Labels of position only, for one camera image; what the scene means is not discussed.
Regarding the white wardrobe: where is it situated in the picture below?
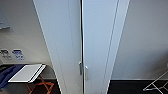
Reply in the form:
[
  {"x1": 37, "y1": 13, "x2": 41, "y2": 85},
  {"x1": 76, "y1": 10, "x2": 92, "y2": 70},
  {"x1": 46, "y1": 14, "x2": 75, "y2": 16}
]
[{"x1": 32, "y1": 0, "x2": 132, "y2": 94}]

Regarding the grey wall tray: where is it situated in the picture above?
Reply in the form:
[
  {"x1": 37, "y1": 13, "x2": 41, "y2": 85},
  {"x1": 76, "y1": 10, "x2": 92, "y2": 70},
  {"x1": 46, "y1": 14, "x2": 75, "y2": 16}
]
[{"x1": 0, "y1": 9, "x2": 11, "y2": 30}]

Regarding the grey wire rack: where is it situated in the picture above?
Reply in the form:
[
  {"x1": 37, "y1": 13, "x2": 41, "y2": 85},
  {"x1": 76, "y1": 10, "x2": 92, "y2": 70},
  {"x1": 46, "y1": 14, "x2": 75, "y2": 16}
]
[{"x1": 142, "y1": 70, "x2": 168, "y2": 92}]

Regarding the orange frame stand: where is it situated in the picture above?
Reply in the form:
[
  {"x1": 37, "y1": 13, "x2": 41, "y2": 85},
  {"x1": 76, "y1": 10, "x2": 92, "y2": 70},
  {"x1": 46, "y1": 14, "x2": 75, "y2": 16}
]
[{"x1": 25, "y1": 75, "x2": 55, "y2": 94}]

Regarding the white door handle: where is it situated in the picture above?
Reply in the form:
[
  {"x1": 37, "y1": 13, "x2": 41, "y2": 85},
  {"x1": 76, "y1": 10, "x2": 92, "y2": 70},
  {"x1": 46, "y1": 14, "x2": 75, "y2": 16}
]
[
  {"x1": 78, "y1": 61, "x2": 83, "y2": 76},
  {"x1": 84, "y1": 65, "x2": 90, "y2": 81}
]

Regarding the blue cloth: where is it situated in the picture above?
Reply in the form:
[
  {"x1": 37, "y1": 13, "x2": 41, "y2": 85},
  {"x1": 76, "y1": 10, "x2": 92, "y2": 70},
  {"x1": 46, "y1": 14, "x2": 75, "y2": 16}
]
[{"x1": 0, "y1": 64, "x2": 25, "y2": 90}]

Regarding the blue printed wall label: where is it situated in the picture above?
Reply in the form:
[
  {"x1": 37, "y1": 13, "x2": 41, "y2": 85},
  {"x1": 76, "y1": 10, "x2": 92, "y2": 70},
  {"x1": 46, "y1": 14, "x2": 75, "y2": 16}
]
[{"x1": 11, "y1": 48, "x2": 26, "y2": 62}]

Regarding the grey printed wall label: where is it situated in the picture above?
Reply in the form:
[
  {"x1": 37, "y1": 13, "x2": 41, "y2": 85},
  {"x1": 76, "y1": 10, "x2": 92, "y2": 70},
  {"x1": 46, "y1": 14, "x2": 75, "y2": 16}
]
[{"x1": 0, "y1": 49, "x2": 12, "y2": 62}]

